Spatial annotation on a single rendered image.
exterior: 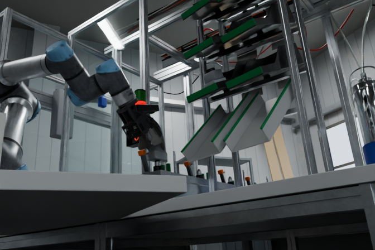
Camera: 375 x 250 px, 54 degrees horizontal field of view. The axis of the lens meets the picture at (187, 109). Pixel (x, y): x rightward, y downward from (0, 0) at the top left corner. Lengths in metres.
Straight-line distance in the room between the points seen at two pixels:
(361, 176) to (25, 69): 1.06
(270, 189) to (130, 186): 0.31
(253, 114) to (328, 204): 0.50
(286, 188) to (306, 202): 0.04
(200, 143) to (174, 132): 4.10
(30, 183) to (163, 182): 0.21
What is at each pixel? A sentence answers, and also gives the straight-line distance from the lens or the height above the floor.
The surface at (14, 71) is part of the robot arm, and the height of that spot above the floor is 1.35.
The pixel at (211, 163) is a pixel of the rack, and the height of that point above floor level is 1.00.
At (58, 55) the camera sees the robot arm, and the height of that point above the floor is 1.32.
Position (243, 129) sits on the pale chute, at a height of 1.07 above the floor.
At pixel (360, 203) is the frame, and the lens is 0.75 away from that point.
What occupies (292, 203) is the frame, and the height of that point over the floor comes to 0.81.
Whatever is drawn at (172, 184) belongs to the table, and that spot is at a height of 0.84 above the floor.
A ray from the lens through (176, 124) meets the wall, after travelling 5.32.
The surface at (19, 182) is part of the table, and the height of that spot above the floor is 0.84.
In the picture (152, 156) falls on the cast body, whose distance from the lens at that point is 1.31.
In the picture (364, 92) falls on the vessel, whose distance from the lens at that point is 1.83.
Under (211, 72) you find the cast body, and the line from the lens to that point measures 1.15.
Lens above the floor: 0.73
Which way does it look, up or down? 21 degrees up
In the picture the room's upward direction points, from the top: 4 degrees counter-clockwise
